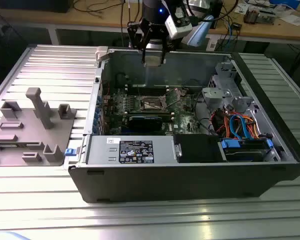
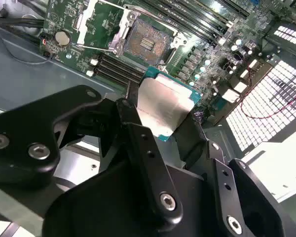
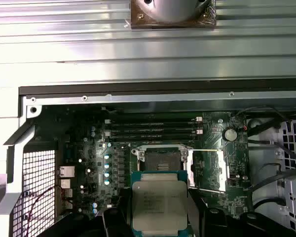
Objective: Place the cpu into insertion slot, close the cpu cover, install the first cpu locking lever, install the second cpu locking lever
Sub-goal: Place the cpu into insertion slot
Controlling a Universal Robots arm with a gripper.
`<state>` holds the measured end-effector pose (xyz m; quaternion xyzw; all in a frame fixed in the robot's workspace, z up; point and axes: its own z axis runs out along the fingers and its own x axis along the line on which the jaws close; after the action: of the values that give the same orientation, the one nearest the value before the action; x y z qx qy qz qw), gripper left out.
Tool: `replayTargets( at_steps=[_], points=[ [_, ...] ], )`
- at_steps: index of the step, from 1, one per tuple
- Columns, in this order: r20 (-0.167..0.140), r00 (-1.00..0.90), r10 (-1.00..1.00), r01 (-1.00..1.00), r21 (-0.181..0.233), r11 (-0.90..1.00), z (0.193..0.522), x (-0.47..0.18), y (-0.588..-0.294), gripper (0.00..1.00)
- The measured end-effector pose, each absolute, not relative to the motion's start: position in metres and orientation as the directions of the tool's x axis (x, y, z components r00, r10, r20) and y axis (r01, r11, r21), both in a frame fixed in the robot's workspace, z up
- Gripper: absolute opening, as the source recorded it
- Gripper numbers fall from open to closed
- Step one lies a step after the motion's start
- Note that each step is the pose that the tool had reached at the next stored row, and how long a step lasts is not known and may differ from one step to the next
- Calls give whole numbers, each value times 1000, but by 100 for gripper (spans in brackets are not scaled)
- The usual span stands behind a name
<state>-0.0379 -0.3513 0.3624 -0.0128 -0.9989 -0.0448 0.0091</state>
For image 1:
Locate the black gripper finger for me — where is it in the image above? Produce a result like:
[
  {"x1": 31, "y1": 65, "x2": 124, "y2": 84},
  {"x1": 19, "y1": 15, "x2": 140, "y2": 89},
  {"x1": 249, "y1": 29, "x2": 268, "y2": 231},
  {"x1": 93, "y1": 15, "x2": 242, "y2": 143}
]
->
[
  {"x1": 126, "y1": 19, "x2": 151, "y2": 64},
  {"x1": 150, "y1": 24, "x2": 170, "y2": 64}
]

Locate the square CPU chip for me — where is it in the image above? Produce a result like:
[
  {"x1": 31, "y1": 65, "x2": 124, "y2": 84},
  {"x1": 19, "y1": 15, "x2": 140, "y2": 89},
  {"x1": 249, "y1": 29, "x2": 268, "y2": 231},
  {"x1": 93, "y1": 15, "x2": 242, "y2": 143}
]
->
[{"x1": 143, "y1": 55, "x2": 164, "y2": 68}]

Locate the metal CPU socket cover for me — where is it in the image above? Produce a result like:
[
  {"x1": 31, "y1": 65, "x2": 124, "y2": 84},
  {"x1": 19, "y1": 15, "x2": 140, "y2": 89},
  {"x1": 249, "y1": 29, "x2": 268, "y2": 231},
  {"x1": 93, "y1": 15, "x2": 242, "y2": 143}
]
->
[{"x1": 164, "y1": 89, "x2": 182, "y2": 106}]

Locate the black RAM slot bank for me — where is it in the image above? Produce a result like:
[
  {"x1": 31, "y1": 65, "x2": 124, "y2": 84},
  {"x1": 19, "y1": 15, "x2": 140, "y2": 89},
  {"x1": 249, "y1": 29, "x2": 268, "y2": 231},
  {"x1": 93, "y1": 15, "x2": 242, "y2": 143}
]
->
[{"x1": 124, "y1": 83, "x2": 170, "y2": 96}]

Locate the CPU socket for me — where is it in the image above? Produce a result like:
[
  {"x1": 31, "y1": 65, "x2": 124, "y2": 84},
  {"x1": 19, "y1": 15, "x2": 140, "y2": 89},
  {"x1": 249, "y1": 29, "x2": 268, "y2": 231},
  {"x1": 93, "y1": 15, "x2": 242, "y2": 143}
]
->
[{"x1": 138, "y1": 94, "x2": 170, "y2": 112}]

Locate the wooden workbench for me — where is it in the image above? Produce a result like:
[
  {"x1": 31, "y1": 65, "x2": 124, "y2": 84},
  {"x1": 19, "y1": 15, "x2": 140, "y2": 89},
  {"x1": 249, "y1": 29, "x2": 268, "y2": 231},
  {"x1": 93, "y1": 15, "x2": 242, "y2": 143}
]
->
[{"x1": 0, "y1": 0, "x2": 300, "y2": 42}]

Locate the grey metal drive cage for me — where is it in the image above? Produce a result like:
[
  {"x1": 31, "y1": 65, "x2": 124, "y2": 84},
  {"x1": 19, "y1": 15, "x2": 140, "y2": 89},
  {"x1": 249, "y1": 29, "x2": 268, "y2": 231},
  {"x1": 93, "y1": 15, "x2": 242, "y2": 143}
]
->
[{"x1": 201, "y1": 61, "x2": 256, "y2": 114}]

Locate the green motherboard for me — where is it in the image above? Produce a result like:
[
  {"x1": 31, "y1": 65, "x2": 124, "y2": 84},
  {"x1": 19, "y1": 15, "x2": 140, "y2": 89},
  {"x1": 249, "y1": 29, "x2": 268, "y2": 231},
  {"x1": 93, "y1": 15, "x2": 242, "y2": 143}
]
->
[{"x1": 102, "y1": 86, "x2": 212, "y2": 137}]

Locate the black graphics card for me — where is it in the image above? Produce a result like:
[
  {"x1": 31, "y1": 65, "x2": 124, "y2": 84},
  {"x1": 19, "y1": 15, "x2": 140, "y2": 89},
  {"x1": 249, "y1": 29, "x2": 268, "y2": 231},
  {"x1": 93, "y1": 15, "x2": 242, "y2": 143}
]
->
[{"x1": 127, "y1": 114, "x2": 164, "y2": 131}]

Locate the metal heatsink on bench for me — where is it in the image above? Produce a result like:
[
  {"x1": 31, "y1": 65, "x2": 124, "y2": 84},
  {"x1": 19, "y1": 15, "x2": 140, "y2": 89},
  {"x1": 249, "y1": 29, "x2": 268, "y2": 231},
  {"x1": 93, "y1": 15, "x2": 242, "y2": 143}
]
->
[{"x1": 243, "y1": 6, "x2": 260, "y2": 25}]

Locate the black drive bay box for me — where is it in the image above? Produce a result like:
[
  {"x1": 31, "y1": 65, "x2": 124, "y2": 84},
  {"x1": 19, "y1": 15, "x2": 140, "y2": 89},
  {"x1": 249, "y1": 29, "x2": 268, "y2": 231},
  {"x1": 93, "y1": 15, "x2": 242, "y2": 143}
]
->
[{"x1": 173, "y1": 134, "x2": 227, "y2": 164}]

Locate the black power supply label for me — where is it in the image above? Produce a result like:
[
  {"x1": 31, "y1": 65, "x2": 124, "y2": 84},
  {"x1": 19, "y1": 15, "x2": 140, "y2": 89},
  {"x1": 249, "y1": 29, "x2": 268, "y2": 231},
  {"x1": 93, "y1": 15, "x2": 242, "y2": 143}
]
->
[{"x1": 118, "y1": 139, "x2": 155, "y2": 165}]

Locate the grey power supply unit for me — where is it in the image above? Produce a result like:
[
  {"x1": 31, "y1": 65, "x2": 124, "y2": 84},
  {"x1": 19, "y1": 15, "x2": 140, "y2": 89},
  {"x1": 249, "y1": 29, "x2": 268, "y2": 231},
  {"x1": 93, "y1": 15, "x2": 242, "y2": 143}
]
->
[{"x1": 86, "y1": 134, "x2": 177, "y2": 166}]

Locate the blue box on bench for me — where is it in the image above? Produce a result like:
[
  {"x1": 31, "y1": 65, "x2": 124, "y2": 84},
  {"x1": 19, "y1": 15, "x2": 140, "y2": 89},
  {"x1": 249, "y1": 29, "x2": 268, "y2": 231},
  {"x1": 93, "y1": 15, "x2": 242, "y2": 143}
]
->
[{"x1": 269, "y1": 0, "x2": 300, "y2": 8}]

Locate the hard disk in blue carrier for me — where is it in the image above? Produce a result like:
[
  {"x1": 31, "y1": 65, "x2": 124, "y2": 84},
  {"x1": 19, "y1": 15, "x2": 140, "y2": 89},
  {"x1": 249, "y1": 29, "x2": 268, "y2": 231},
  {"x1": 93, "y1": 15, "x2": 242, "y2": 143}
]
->
[{"x1": 218, "y1": 138, "x2": 274, "y2": 163}]

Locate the black open PC case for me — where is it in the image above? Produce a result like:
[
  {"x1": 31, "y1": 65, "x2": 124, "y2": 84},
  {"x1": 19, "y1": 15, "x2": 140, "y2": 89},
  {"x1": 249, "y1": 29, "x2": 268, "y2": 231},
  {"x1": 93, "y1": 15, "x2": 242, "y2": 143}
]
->
[{"x1": 67, "y1": 46, "x2": 300, "y2": 205}]

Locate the grey parts rack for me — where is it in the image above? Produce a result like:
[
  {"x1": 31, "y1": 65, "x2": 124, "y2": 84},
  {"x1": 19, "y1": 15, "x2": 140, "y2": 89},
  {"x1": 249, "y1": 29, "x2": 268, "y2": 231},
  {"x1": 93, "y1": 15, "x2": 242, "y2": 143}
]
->
[{"x1": 0, "y1": 87, "x2": 77, "y2": 168}]

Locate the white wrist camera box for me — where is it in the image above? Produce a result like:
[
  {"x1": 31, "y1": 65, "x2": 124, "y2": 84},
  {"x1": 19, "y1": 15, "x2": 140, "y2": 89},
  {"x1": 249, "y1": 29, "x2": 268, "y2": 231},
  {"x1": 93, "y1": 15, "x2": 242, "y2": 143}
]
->
[{"x1": 164, "y1": 4, "x2": 194, "y2": 41}]

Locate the black camera cable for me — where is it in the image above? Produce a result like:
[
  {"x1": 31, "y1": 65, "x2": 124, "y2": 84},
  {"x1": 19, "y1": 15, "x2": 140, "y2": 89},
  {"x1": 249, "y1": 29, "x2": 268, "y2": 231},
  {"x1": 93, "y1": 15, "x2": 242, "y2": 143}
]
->
[{"x1": 184, "y1": 0, "x2": 232, "y2": 25}]

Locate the blue data wire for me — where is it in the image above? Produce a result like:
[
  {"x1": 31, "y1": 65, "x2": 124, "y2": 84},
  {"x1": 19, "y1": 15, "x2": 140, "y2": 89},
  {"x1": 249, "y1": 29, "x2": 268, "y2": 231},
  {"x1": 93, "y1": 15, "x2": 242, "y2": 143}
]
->
[{"x1": 229, "y1": 114, "x2": 247, "y2": 141}]

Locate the orange power wire bundle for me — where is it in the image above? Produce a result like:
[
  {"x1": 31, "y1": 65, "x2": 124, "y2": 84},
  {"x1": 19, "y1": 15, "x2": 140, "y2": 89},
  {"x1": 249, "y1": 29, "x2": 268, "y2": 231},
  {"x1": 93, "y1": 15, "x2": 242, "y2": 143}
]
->
[{"x1": 222, "y1": 111, "x2": 262, "y2": 141}]

